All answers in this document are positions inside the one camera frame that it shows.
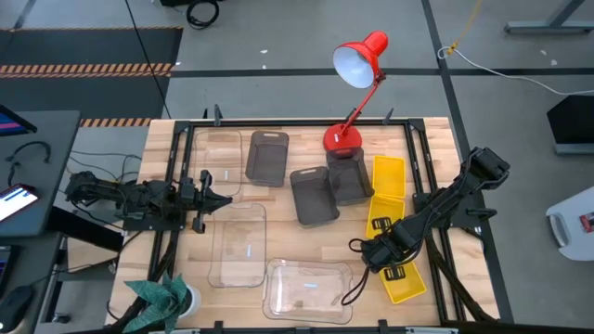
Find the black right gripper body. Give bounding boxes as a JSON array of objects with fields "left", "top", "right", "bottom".
[{"left": 359, "top": 222, "right": 419, "bottom": 275}]

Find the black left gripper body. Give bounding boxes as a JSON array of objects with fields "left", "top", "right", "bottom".
[{"left": 178, "top": 169, "right": 213, "bottom": 235}]

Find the yellow plastic basket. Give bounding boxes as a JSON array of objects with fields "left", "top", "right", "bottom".
[
  {"left": 365, "top": 194, "right": 407, "bottom": 240},
  {"left": 371, "top": 154, "right": 407, "bottom": 199},
  {"left": 378, "top": 259, "right": 428, "bottom": 305}
]

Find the clear plastic basket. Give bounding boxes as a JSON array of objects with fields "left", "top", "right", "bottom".
[
  {"left": 192, "top": 128, "right": 245, "bottom": 199},
  {"left": 262, "top": 257, "right": 355, "bottom": 326},
  {"left": 207, "top": 201, "right": 268, "bottom": 289}
]

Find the grey plastic basket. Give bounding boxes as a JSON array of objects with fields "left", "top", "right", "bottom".
[
  {"left": 244, "top": 130, "right": 291, "bottom": 188},
  {"left": 325, "top": 147, "right": 376, "bottom": 207},
  {"left": 289, "top": 165, "right": 342, "bottom": 229}
]

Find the red desk lamp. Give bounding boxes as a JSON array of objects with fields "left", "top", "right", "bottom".
[{"left": 322, "top": 30, "right": 390, "bottom": 160}]

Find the green plant in white pot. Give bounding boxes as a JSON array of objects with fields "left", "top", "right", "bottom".
[{"left": 123, "top": 273, "right": 203, "bottom": 334}]

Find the dark grey desk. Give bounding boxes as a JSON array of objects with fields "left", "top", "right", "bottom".
[
  {"left": 0, "top": 109, "right": 83, "bottom": 238},
  {"left": 0, "top": 231, "right": 64, "bottom": 334}
]

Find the tablet with lit screen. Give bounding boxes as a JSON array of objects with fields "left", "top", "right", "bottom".
[{"left": 0, "top": 183, "right": 41, "bottom": 224}]

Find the black hazard-striped floor mat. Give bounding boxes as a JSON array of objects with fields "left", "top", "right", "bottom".
[{"left": 0, "top": 26, "right": 185, "bottom": 129}]

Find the black computer monitor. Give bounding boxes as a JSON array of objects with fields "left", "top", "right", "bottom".
[{"left": 0, "top": 104, "right": 38, "bottom": 138}]

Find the black computer mouse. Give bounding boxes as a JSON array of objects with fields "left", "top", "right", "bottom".
[{"left": 0, "top": 285, "right": 34, "bottom": 333}]

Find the black box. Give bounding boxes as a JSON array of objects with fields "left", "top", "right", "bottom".
[{"left": 546, "top": 95, "right": 594, "bottom": 156}]

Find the grey metal table leg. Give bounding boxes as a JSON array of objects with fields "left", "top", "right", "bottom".
[{"left": 504, "top": 0, "right": 594, "bottom": 34}]

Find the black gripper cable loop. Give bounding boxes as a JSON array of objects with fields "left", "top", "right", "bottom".
[{"left": 341, "top": 238, "right": 372, "bottom": 307}]

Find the black aluminium table frame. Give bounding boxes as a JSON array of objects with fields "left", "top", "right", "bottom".
[{"left": 109, "top": 118, "right": 514, "bottom": 334}]

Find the thin black floor cable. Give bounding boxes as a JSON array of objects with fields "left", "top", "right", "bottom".
[{"left": 123, "top": 0, "right": 173, "bottom": 120}]

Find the black headset cable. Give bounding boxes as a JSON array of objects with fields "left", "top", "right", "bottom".
[{"left": 4, "top": 140, "right": 52, "bottom": 186}]

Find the coiled black cable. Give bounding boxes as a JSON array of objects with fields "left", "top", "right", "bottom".
[{"left": 185, "top": 0, "right": 221, "bottom": 31}]

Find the white floor cable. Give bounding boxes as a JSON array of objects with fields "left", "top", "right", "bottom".
[{"left": 436, "top": 45, "right": 594, "bottom": 97}]

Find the yellow rope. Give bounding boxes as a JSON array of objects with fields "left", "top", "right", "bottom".
[{"left": 447, "top": 0, "right": 484, "bottom": 55}]

